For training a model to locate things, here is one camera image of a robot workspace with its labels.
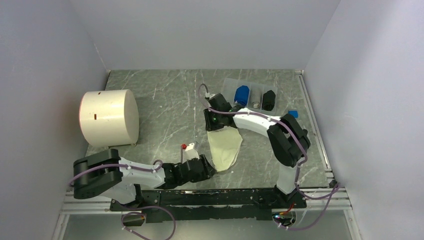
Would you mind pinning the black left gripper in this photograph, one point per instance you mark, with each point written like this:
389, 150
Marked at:
208, 171

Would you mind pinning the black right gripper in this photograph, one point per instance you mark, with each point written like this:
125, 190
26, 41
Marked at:
209, 126

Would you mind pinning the cream yellow underwear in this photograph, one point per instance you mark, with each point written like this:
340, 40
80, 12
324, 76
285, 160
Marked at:
225, 145

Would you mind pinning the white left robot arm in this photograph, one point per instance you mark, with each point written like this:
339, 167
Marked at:
109, 175

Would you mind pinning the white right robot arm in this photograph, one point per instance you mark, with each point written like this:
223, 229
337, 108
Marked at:
289, 141

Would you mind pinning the grey rolled underwear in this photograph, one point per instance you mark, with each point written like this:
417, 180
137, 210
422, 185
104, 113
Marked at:
255, 98

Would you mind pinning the black striped rolled underwear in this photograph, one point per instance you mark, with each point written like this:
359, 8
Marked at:
268, 100

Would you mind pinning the clear plastic divided tray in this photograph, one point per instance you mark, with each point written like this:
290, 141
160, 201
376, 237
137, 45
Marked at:
230, 85

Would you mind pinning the small blue block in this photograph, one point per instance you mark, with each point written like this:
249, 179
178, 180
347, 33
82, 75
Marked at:
294, 113

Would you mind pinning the cream cylindrical container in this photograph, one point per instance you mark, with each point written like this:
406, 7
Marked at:
109, 118

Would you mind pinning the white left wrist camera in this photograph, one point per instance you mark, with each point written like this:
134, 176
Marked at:
189, 151

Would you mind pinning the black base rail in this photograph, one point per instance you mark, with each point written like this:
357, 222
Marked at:
187, 205

